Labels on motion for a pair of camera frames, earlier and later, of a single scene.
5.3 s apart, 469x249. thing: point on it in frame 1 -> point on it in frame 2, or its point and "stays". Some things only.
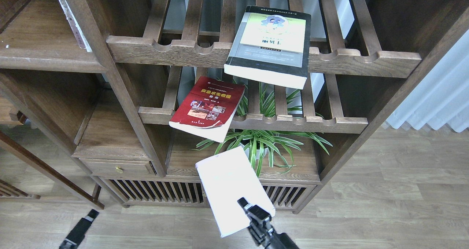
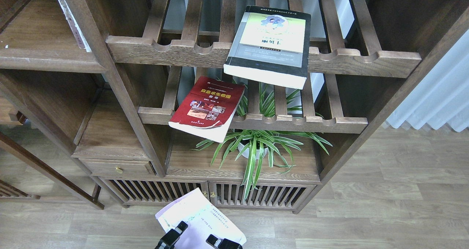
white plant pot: x=247 y=151 stays
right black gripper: x=264 y=234 -> x=226 y=244
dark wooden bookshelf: x=115 y=91 stays
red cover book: x=209 y=109 stays
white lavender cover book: x=226 y=177 -> x=203 y=218
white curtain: x=441 y=96 stays
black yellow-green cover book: x=272 y=46 stays
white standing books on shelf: x=82 y=42 stays
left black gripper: x=77 y=235 -> x=163 y=244
